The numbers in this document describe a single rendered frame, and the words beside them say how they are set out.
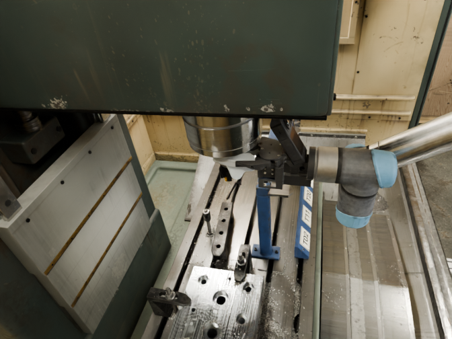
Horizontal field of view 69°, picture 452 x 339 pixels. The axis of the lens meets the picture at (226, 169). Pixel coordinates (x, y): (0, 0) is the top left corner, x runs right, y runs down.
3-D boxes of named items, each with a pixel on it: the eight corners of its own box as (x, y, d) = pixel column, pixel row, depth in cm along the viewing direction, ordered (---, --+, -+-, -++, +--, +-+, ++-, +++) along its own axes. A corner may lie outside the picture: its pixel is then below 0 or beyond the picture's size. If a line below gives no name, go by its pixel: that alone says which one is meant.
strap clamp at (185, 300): (196, 312, 104) (188, 286, 95) (193, 322, 102) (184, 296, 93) (159, 305, 108) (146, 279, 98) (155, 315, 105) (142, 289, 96)
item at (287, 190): (294, 186, 100) (294, 184, 99) (292, 198, 96) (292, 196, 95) (270, 184, 101) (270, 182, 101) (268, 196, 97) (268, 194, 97)
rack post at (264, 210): (280, 248, 120) (280, 187, 101) (278, 260, 116) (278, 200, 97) (253, 245, 122) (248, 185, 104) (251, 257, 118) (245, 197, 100)
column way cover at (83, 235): (155, 222, 136) (117, 113, 104) (95, 339, 101) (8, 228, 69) (144, 221, 137) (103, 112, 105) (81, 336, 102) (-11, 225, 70)
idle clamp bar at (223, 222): (234, 213, 136) (233, 201, 132) (225, 267, 116) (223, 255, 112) (223, 212, 137) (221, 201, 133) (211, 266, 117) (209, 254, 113)
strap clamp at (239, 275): (252, 264, 116) (249, 236, 107) (245, 298, 106) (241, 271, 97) (243, 262, 117) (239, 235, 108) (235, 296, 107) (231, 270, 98)
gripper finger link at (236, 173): (214, 184, 72) (257, 181, 71) (211, 163, 68) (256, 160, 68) (214, 175, 74) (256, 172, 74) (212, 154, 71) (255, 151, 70)
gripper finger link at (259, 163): (235, 171, 68) (278, 169, 67) (235, 165, 67) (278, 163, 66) (235, 157, 71) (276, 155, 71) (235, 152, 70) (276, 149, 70)
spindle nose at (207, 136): (204, 115, 79) (196, 66, 71) (270, 120, 73) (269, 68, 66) (175, 154, 67) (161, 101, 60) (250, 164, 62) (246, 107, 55)
